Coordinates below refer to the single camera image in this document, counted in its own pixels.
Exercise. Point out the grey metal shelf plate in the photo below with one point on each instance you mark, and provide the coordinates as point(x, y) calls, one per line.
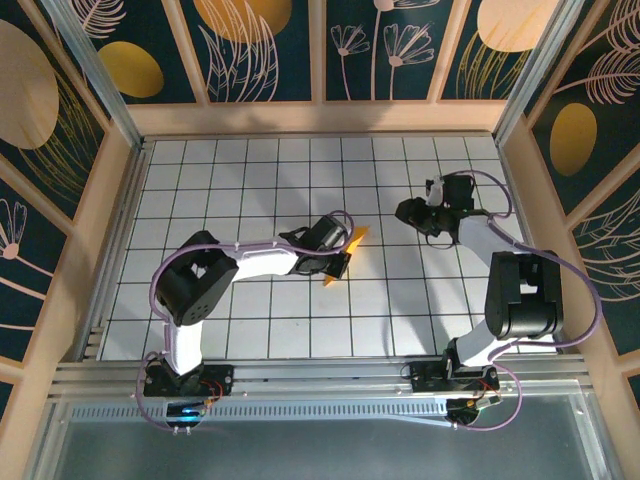
point(320, 450)

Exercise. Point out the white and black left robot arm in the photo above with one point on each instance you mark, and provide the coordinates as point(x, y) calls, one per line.
point(185, 345)

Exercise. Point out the aluminium corner post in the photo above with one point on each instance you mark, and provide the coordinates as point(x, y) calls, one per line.
point(539, 65)
point(89, 65)

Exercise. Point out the aluminium side rail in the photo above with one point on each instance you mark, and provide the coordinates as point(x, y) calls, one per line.
point(136, 170)

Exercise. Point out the white grid table mat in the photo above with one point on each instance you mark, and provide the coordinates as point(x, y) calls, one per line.
point(350, 165)

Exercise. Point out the aluminium cross rail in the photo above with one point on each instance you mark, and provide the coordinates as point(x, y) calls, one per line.
point(325, 375)

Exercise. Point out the orange square paper sheet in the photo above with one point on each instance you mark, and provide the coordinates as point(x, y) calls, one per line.
point(356, 242)

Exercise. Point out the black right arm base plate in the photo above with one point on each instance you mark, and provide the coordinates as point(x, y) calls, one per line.
point(425, 382)

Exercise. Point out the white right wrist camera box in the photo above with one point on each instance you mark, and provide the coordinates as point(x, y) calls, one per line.
point(435, 192)

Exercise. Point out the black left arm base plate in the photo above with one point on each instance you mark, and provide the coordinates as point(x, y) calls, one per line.
point(220, 375)

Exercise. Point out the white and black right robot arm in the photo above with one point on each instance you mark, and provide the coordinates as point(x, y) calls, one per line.
point(525, 300)

